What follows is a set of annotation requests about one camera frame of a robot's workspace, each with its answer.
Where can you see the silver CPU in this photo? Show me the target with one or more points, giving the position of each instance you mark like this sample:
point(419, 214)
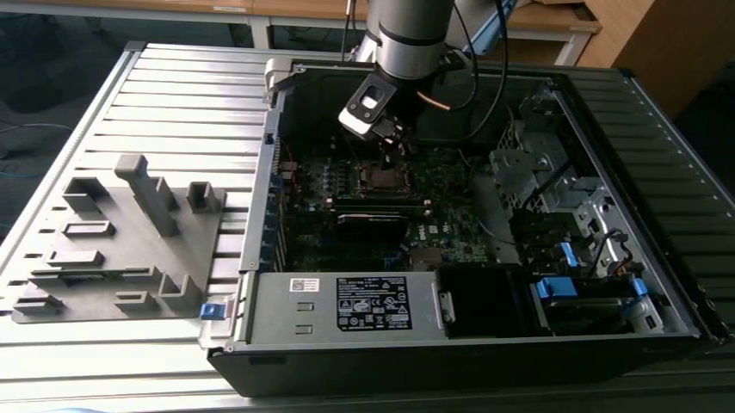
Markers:
point(389, 181)

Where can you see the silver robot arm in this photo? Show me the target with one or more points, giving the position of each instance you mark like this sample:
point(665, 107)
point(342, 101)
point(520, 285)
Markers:
point(407, 47)

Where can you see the CPU socket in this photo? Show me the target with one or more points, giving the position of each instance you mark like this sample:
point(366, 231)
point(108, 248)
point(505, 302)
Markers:
point(358, 196)

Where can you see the green RAM stick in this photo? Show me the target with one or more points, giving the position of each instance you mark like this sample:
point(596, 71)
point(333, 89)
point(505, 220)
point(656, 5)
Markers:
point(378, 202)

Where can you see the silver metal drive cage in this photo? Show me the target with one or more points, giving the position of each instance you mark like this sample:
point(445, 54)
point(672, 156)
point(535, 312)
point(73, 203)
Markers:
point(516, 163)

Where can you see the green motherboard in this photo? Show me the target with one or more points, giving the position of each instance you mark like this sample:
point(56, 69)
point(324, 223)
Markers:
point(459, 223)

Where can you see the black graphics card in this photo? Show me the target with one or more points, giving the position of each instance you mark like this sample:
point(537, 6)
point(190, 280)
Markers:
point(369, 232)

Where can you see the brown chipset heatsink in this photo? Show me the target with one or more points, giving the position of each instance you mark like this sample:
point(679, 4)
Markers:
point(425, 258)

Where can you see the blue disk bay latch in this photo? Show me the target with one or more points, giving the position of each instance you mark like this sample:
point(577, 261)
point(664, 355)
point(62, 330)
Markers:
point(565, 254)

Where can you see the black plastic shroud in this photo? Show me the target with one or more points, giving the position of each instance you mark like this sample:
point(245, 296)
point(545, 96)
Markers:
point(481, 301)

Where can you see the blue disk carrier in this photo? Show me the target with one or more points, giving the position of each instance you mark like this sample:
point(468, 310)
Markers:
point(553, 287)

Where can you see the grey power supply unit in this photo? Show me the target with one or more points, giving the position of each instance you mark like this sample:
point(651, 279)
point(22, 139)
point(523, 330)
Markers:
point(274, 310)

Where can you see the wooden cabinet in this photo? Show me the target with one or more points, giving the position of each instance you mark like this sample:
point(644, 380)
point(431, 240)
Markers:
point(677, 43)

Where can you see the grey parts rack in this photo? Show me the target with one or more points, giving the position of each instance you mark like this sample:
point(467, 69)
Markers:
point(142, 258)

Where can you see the blue case latch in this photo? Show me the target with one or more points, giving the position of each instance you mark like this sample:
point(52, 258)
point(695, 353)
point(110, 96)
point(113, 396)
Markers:
point(210, 312)

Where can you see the black open PC case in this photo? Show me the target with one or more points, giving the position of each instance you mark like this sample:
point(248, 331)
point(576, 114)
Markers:
point(459, 374)

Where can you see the grey case corner bracket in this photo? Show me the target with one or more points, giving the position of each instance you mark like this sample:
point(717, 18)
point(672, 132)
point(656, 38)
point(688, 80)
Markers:
point(277, 71)

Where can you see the wooden desk white frame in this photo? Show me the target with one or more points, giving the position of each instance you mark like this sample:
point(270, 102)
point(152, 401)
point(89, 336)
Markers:
point(114, 5)
point(545, 23)

